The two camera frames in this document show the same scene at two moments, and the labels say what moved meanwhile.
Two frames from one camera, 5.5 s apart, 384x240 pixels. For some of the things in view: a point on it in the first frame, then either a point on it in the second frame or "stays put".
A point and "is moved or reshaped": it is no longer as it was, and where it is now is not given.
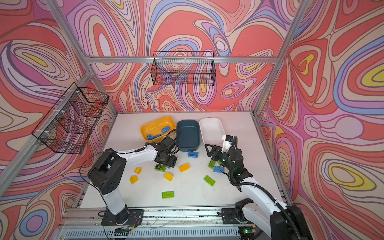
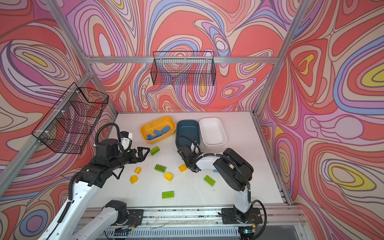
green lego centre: x=158 y=167 stays put
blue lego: x=156 y=136 is moved or reshaped
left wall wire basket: x=71 y=121 stays put
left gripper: x=173 y=162 to x=140 y=157
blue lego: x=165 y=129 stays put
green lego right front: x=209 y=180 stays put
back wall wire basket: x=187 y=68 stays put
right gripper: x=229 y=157 to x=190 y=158
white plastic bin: x=212 y=131 stays put
